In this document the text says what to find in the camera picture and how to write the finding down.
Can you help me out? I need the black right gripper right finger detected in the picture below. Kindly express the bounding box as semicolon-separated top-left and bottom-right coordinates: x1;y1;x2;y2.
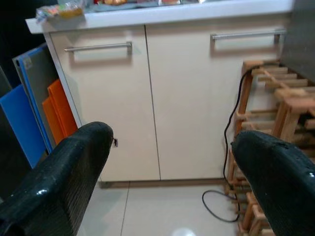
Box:
230;130;315;236

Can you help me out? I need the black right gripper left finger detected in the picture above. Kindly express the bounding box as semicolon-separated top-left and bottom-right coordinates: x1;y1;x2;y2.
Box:
0;121;114;236

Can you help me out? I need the colourful clear snack packet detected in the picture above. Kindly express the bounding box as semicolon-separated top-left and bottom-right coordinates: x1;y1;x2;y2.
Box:
35;0;86;24

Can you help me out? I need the grey fridge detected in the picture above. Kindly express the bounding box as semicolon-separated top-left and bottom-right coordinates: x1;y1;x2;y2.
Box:
280;0;315;83

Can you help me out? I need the orange board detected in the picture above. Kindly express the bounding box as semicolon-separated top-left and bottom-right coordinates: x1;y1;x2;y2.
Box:
41;97;64;146
48;79;79;138

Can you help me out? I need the bright blue board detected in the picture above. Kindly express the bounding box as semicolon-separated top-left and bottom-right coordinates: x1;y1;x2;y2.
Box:
0;85;50;169

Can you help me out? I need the wooden slatted rack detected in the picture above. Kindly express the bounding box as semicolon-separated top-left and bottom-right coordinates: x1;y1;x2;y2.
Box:
225;59;315;236

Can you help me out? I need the cream cabinet door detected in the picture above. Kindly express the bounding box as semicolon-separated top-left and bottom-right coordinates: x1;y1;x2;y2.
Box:
49;24;162;182
144;18;287;181

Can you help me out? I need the grey board with blue edge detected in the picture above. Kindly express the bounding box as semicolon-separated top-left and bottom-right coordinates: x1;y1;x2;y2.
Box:
12;43;60;153

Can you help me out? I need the golden brown pastry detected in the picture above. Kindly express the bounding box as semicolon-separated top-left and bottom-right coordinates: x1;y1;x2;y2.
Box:
102;0;127;6

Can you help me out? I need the grey cloth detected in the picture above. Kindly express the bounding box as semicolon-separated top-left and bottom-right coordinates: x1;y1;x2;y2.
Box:
93;2;163;13

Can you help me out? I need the cream kitchen cabinet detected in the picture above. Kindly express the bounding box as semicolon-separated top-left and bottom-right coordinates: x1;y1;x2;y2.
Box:
26;0;295;189

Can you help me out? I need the black floor cable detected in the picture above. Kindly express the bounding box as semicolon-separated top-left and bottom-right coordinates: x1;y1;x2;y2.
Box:
202;62;284;223

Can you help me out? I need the steel bar cabinet handle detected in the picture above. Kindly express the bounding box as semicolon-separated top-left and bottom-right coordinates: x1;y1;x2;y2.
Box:
210;29;287;49
63;41;133;59

